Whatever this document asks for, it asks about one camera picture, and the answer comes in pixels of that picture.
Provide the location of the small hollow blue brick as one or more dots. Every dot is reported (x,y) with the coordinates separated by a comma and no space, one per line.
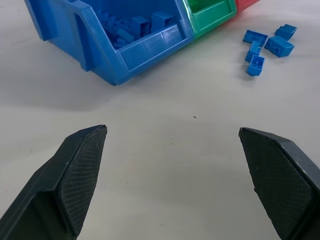
(255,66)

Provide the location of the blue plastic storage bin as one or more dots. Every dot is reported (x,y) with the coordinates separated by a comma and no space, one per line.
(110,37)

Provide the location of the red plastic storage bin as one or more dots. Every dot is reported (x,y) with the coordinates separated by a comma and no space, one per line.
(246,4)

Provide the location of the sloped blue building brick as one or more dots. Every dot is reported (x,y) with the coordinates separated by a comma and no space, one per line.
(286,31)

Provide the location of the flat blue building plate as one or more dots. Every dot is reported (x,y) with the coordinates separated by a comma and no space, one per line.
(255,37)

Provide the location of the large blue building brick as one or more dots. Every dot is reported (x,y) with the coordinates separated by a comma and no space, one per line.
(278,46)

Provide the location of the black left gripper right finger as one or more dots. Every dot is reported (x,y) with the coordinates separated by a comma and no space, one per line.
(280,180)

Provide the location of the green plastic storage bin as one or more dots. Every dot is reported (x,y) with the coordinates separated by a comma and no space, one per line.
(212,15)

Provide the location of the long narrow blue brick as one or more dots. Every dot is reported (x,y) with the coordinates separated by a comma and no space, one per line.
(253,51)

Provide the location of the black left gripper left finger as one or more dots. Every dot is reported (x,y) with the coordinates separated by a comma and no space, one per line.
(62,180)

